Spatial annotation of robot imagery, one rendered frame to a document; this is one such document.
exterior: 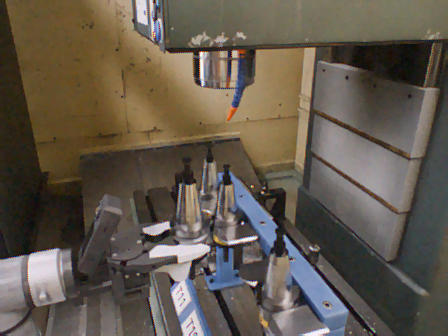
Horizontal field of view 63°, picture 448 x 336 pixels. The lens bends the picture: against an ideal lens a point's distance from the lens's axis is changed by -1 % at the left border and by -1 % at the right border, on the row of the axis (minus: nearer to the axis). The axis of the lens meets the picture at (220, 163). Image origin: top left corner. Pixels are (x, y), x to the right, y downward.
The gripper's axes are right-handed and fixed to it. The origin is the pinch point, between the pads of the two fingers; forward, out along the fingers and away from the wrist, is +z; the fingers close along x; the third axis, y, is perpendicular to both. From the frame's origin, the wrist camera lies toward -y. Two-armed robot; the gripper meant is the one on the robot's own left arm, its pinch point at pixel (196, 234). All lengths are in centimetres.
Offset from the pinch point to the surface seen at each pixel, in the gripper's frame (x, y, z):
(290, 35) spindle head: -10.5, -28.1, 20.4
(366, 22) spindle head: -10.5, -29.6, 35.3
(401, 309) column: -12, 51, 63
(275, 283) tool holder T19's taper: 12.5, 1.6, 7.7
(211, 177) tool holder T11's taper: -20.2, 1.1, 8.7
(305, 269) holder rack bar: 8.8, 4.3, 14.8
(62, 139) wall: -143, 31, -33
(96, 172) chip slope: -132, 47, -19
